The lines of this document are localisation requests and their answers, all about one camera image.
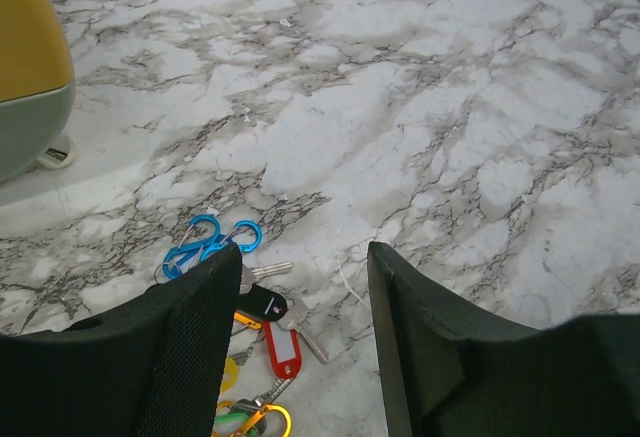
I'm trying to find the green tag key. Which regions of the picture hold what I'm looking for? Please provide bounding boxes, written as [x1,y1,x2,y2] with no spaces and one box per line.
[211,378,295,436]

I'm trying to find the blue tag key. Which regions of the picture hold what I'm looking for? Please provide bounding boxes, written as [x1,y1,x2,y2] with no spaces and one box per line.
[153,250,202,284]

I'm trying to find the black tag key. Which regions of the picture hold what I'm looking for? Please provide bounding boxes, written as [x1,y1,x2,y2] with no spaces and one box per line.
[237,262,294,322]

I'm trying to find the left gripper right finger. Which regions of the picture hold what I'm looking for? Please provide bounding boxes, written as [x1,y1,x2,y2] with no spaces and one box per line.
[367,242,639,436]

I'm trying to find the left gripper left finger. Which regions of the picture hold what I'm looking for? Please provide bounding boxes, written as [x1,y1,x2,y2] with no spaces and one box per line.
[1,245,242,436]

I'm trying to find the blue carabiner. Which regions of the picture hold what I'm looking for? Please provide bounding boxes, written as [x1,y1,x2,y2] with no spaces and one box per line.
[165,214,221,256]
[202,220,263,258]

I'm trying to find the round pastel drawer box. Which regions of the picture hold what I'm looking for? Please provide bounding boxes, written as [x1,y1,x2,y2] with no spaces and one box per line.
[1,0,75,181]

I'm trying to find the orange carabiner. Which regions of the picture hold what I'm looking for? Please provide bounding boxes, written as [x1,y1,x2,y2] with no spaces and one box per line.
[231,311,263,336]
[211,400,293,436]

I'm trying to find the yellow tag key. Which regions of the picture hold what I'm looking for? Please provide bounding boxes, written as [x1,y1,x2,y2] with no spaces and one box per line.
[220,347,253,393]

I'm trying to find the red tag key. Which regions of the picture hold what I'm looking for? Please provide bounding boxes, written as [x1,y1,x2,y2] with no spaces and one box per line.
[263,295,329,379]

